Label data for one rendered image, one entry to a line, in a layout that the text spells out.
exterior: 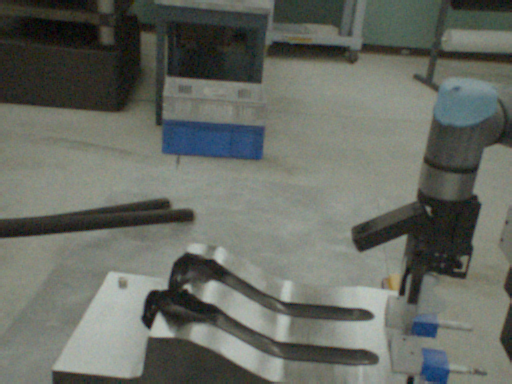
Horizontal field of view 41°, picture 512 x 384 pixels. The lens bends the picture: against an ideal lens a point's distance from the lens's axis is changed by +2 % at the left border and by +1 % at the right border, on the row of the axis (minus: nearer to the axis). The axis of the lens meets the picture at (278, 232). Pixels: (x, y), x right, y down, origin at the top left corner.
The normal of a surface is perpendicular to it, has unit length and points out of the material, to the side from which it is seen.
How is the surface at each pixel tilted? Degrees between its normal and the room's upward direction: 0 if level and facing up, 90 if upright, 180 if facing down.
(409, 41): 90
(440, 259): 90
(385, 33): 90
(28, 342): 0
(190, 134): 91
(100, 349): 0
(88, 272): 0
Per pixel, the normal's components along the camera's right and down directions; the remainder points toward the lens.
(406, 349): 0.10, -0.89
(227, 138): 0.09, 0.47
